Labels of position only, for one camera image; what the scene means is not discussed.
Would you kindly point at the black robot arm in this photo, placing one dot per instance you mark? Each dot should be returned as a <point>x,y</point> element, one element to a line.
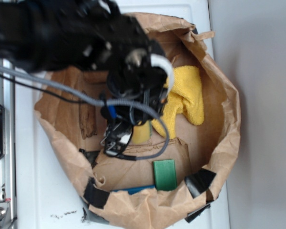
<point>91,35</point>

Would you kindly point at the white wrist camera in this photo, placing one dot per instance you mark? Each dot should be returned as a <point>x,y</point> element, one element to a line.
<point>125,139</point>

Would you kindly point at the green rectangular block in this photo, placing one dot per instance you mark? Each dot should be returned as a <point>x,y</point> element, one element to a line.
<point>165,175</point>

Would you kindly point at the aluminium frame rail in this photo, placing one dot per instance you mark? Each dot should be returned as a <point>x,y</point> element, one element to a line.
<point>8,199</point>

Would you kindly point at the blue flat block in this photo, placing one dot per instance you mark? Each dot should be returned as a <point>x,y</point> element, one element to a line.
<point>133,190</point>

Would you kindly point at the brown paper bag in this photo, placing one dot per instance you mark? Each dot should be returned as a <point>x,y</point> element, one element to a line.
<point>204,155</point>

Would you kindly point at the yellow microfiber cloth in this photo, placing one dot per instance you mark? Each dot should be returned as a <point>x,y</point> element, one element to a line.
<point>185,98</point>

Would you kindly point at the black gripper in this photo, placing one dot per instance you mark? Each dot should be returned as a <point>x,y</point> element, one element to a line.
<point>122,115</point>

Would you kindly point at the green and yellow sponge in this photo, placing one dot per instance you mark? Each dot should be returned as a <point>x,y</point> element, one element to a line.
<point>142,133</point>

